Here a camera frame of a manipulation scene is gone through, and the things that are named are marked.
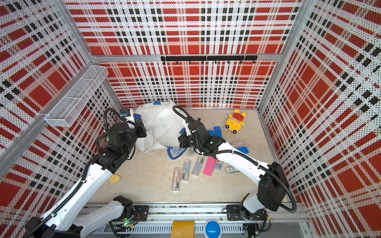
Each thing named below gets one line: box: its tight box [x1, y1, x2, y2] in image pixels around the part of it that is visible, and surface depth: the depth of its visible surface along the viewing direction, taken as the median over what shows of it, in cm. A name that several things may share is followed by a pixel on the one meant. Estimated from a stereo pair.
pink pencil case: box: [203, 155, 217, 177], surface depth 92 cm
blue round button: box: [203, 219, 223, 238], surface depth 69 cm
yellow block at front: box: [170, 220, 195, 238], surface depth 72 cm
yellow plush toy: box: [224, 109, 247, 135], surface depth 109 cm
